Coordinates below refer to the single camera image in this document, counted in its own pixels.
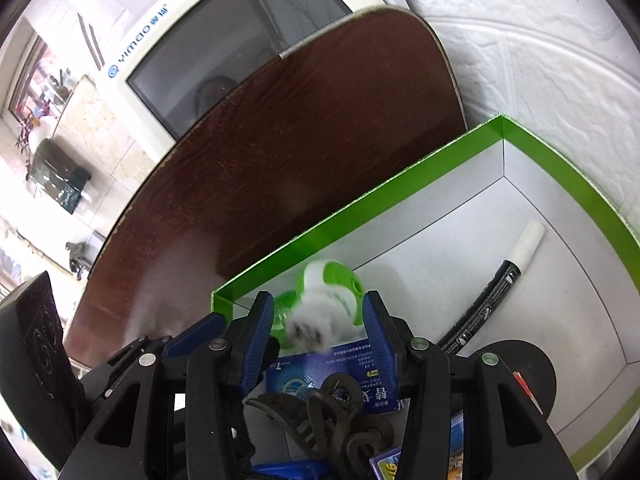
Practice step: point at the black hair claw clip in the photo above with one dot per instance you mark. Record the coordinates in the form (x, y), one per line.
(330, 410)

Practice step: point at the blue card box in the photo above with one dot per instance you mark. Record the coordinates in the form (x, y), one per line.
(387, 467)

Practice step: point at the white monitor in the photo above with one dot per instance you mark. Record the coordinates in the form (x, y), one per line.
(210, 45)

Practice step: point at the small dark figurine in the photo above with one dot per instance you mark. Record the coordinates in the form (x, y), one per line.
(77, 257)

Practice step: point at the window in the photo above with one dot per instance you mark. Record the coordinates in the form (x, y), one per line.
(27, 75)

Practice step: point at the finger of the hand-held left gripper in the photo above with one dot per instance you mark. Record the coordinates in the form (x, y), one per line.
(197, 332)

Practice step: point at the purple potted plant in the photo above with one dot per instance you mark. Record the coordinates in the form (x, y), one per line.
(32, 120)

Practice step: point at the black marker with white cap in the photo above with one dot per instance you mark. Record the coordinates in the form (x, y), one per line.
(492, 295)

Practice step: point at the dark glass tank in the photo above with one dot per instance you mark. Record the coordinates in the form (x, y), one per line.
(57, 175)

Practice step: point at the blue medicine box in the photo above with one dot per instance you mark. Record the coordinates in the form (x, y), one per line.
(300, 375)

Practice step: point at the green cardboard box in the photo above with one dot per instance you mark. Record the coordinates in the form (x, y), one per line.
(550, 270)

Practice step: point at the brown wooden board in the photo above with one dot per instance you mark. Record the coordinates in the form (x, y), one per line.
(300, 135)

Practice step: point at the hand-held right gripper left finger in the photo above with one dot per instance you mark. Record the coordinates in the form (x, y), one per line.
(257, 345)

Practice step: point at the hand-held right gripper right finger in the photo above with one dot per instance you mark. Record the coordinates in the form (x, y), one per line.
(380, 345)

